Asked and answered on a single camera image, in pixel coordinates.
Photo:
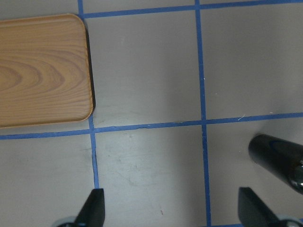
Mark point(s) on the dark wine bottle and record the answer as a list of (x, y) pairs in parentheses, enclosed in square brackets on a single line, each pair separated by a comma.
[(282, 158)]

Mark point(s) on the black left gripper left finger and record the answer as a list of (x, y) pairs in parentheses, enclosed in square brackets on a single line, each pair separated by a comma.
[(92, 213)]

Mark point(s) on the wooden tray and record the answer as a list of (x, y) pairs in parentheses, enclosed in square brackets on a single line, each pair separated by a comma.
[(45, 74)]

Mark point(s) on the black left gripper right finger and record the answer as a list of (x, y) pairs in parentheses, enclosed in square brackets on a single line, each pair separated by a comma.
[(253, 212)]

